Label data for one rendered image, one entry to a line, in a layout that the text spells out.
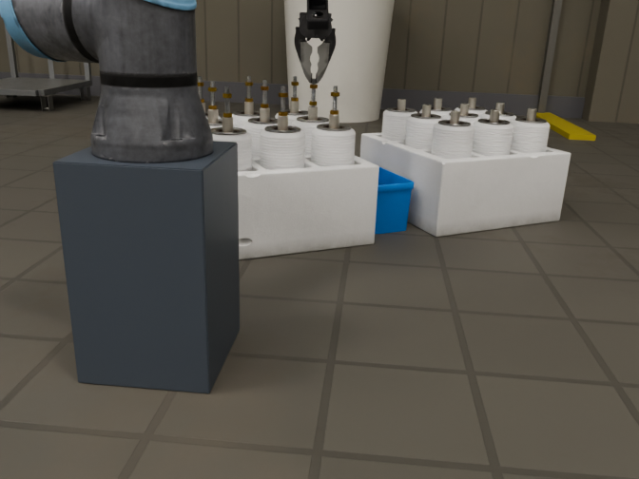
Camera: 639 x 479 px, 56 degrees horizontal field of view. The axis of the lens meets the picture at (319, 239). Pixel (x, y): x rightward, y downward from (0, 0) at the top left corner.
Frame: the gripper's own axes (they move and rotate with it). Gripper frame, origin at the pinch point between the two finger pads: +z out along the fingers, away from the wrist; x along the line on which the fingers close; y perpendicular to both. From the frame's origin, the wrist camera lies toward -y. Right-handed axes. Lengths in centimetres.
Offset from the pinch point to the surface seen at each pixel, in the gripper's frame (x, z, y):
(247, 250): 13.5, 32.7, -25.4
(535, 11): -132, -23, 215
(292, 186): 4.6, 20.0, -22.0
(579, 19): -156, -19, 211
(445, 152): -31.1, 15.7, -3.5
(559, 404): -31, 35, -75
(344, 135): -6.3, 10.5, -14.6
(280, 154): 7.2, 13.9, -19.3
